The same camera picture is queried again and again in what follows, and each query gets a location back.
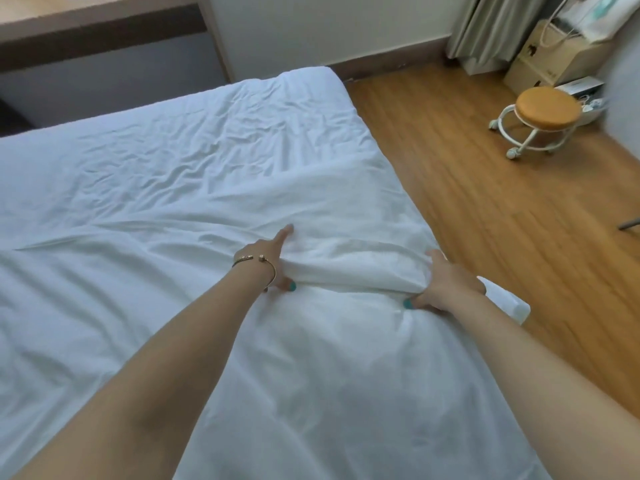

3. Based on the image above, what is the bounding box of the white duvet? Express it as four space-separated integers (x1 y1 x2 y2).
0 187 532 480

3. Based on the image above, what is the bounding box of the person's right forearm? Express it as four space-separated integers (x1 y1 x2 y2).
457 292 640 480

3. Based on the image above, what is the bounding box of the beige cardboard box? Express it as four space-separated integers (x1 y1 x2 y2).
503 20 615 97

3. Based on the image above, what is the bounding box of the white flat box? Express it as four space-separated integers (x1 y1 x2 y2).
554 76 606 101

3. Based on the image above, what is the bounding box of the person's left hand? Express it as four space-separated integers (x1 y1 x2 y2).
234 224 299 294

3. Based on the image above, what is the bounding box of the person's left forearm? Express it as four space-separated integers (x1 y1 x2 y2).
9 262 273 480

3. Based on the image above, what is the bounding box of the person's right hand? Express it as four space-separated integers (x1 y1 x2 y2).
402 249 488 316

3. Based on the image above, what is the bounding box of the beige curtain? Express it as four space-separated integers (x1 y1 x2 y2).
446 0 552 66

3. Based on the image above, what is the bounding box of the round orange wheeled stool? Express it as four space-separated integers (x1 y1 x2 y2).
488 87 584 161

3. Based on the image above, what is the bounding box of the wooden desk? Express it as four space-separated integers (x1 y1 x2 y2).
0 0 232 138

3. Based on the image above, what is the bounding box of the bed with white sheet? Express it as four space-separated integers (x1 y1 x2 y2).
0 66 441 255

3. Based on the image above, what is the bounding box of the gold wrist bangle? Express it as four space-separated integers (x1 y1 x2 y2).
232 254 279 291

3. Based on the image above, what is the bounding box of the white paper bag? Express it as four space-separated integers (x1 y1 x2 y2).
554 0 640 45

